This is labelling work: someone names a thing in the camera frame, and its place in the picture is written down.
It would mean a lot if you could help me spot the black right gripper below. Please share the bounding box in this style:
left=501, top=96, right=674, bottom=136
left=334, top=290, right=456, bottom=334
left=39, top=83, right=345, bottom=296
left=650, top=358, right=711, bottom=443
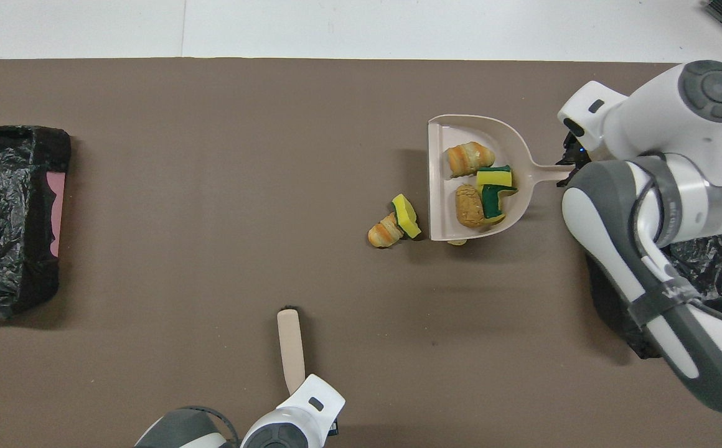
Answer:
left=557, top=129, right=591, bottom=186

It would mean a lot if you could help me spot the beige plastic dustpan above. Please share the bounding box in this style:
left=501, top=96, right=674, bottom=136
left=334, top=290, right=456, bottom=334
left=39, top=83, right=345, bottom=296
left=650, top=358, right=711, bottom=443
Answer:
left=428, top=114, right=576, bottom=242

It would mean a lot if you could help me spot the wedge green yellow sponge piece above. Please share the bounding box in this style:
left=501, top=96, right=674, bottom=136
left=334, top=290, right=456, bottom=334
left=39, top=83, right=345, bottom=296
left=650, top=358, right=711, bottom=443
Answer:
left=476, top=165, right=514, bottom=189

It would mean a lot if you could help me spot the notched green yellow sponge piece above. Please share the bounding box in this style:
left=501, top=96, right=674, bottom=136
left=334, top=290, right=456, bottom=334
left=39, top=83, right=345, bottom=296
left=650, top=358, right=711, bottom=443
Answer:
left=481, top=185, right=518, bottom=223

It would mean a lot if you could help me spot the long striped croissant piece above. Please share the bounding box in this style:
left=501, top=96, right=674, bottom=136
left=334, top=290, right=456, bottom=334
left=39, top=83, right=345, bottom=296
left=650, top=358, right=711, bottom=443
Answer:
left=447, top=142, right=496, bottom=178

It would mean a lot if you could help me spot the brown bread chunk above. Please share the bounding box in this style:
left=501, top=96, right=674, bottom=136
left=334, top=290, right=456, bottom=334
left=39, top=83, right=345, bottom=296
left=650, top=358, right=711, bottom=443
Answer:
left=456, top=184, right=485, bottom=228

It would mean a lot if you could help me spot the thick yellow sponge piece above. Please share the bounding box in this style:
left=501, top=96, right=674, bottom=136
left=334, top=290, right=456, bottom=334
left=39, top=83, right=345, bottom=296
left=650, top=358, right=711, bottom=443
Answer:
left=391, top=194, right=422, bottom=240

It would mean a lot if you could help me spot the small striped croissant piece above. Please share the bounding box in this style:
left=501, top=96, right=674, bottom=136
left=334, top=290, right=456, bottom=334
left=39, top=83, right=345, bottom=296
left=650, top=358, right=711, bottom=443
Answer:
left=368, top=213, right=404, bottom=248

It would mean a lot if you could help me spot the beige hand brush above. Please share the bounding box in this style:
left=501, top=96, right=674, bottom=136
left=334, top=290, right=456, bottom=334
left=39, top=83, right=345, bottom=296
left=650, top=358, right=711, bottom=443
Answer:
left=277, top=306, right=307, bottom=396

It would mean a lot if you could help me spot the pink bin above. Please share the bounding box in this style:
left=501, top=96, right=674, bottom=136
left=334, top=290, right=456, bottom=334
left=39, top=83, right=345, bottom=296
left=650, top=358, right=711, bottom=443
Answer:
left=46, top=171, right=67, bottom=258

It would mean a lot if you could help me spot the brown table mat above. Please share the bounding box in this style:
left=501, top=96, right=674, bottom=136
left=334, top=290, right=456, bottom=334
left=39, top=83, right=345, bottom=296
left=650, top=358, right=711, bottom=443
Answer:
left=0, top=58, right=722, bottom=448

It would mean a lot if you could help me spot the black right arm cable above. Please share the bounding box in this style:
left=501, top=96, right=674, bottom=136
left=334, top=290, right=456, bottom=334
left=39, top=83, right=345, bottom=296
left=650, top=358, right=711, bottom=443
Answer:
left=627, top=156, right=710, bottom=299

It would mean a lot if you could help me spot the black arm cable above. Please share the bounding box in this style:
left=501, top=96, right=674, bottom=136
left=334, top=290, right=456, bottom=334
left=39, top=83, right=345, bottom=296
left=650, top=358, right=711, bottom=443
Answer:
left=627, top=156, right=710, bottom=299
left=177, top=406, right=237, bottom=446

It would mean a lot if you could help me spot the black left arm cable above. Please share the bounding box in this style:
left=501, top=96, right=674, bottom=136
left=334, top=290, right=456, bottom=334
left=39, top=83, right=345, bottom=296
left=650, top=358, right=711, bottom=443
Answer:
left=177, top=406, right=237, bottom=446

